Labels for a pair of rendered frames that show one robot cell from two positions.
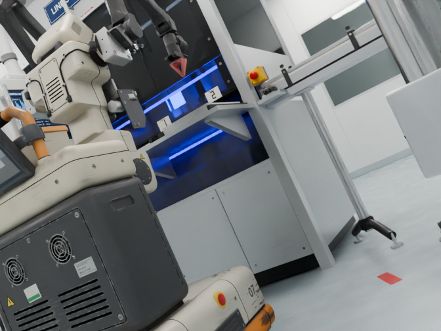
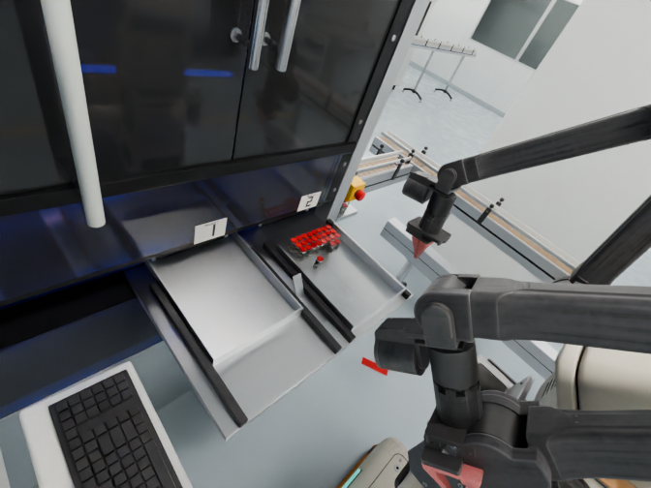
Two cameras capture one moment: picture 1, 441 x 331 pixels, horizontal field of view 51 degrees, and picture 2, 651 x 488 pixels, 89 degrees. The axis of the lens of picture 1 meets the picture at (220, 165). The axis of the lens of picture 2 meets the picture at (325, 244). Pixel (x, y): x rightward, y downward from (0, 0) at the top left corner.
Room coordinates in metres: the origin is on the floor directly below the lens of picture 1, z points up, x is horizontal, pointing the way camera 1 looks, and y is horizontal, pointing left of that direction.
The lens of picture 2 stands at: (2.19, 0.75, 1.62)
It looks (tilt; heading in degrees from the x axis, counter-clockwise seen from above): 40 degrees down; 273
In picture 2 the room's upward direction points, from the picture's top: 23 degrees clockwise
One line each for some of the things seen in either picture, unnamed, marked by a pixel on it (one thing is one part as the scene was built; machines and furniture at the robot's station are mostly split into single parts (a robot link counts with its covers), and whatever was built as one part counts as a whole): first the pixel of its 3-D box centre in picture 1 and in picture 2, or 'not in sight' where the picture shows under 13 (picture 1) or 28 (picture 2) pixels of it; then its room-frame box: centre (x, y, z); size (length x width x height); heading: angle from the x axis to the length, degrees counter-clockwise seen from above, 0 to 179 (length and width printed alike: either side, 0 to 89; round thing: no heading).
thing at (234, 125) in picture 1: (230, 130); not in sight; (2.16, -0.11, 0.79); 0.34 x 0.03 x 0.13; 152
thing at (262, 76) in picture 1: (257, 75); (351, 187); (2.25, -0.35, 0.99); 0.08 x 0.07 x 0.07; 152
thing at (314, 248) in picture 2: not in sight; (319, 246); (2.26, -0.07, 0.90); 0.18 x 0.02 x 0.05; 62
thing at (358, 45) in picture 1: (323, 62); (363, 171); (2.25, -0.67, 0.92); 0.69 x 0.15 x 0.16; 62
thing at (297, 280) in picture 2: not in sight; (309, 298); (2.21, 0.15, 0.91); 0.14 x 0.03 x 0.06; 153
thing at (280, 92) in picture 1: (273, 96); (335, 205); (2.28, -0.38, 0.87); 0.14 x 0.13 x 0.02; 152
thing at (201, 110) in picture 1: (203, 117); (341, 270); (2.16, -0.02, 0.90); 0.34 x 0.26 x 0.04; 152
